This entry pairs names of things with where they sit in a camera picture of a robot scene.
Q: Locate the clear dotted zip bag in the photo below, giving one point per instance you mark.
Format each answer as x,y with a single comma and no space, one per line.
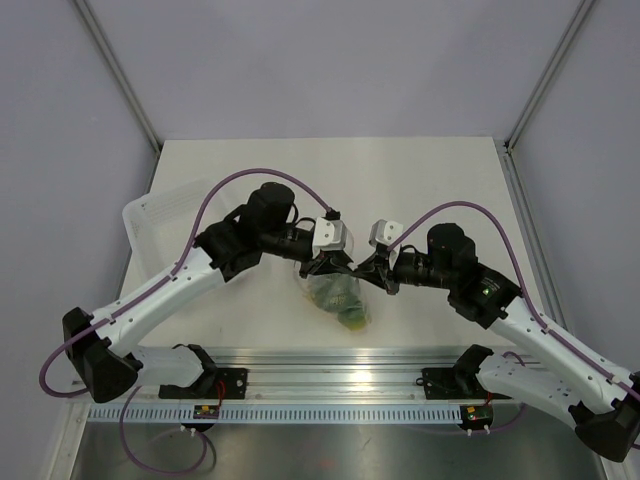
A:
326,263

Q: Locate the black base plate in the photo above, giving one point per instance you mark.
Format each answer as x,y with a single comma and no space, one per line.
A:
441,383
231,383

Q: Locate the green netted melon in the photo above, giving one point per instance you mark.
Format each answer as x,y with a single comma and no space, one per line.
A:
335,293

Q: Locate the white slotted cable duct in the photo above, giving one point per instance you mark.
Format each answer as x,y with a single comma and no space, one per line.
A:
278,414

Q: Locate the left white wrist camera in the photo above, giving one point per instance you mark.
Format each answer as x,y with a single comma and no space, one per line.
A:
329,234

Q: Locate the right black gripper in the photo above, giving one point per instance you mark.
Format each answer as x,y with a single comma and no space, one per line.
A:
378,262

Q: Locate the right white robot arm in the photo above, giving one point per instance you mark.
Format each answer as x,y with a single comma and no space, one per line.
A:
597,399

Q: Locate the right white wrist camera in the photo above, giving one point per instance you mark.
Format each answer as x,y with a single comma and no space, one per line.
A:
384,233

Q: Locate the white perforated plastic basket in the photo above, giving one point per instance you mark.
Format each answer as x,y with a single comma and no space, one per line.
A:
158,224

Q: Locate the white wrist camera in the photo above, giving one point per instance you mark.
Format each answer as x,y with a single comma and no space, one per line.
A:
384,233
329,234

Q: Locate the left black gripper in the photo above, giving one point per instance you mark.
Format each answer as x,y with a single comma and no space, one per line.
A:
312,265

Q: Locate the aluminium frame post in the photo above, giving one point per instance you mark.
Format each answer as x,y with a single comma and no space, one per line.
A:
550,72
99,38

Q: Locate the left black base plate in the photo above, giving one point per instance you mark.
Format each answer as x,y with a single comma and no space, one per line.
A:
231,383

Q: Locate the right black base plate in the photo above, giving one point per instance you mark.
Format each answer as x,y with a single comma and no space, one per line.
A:
441,383

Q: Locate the left aluminium frame post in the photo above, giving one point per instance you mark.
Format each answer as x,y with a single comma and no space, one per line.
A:
99,38

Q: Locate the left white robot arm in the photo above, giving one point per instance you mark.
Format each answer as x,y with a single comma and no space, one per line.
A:
121,326

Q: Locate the right aluminium frame post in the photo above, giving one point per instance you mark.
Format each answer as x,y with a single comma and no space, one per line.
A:
550,72

